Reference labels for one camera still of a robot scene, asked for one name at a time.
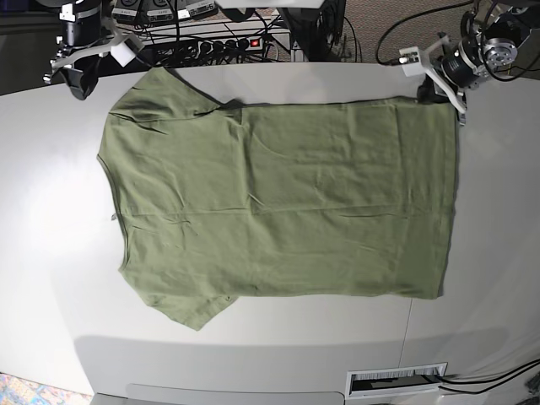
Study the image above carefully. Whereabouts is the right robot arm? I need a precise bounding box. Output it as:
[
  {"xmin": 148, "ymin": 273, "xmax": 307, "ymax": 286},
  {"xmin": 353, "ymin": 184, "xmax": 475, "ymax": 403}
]
[{"xmin": 39, "ymin": 1, "xmax": 103, "ymax": 100}]

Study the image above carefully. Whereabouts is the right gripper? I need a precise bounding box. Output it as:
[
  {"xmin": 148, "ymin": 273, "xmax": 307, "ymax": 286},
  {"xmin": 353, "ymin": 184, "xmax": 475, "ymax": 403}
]
[{"xmin": 59, "ymin": 58, "xmax": 98, "ymax": 100}]

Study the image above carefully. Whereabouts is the black cable lower right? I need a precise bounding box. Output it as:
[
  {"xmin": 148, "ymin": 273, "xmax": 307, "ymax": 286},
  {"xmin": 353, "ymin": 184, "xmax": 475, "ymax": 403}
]
[{"xmin": 438, "ymin": 361, "xmax": 540, "ymax": 396}]

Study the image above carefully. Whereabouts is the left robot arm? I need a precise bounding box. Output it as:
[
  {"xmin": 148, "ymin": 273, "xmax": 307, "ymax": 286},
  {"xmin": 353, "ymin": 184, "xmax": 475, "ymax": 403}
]
[{"xmin": 429, "ymin": 1, "xmax": 539, "ymax": 100}]

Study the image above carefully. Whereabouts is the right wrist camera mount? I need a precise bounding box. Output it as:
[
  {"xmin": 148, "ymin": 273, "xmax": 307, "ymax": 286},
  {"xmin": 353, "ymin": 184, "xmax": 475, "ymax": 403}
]
[{"xmin": 42, "ymin": 19, "xmax": 144, "ymax": 84}]

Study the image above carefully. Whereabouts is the table cable grommet box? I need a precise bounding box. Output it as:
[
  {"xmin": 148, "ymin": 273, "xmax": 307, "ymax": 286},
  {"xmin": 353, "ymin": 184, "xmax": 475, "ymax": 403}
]
[{"xmin": 345, "ymin": 363, "xmax": 448, "ymax": 399}]

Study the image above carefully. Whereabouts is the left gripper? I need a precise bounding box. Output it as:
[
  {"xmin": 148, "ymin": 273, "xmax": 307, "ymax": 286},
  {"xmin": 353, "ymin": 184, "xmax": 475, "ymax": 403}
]
[{"xmin": 417, "ymin": 79, "xmax": 448, "ymax": 104}]

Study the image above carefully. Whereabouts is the black power strip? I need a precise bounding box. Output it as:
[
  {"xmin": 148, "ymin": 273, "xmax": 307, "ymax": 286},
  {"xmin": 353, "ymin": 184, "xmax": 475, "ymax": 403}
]
[{"xmin": 156, "ymin": 36, "xmax": 265, "ymax": 61}]

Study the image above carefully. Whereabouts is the green T-shirt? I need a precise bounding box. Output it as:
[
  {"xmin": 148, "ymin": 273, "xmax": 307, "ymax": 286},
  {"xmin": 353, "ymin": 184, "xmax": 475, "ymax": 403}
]
[{"xmin": 97, "ymin": 68, "xmax": 458, "ymax": 330}]

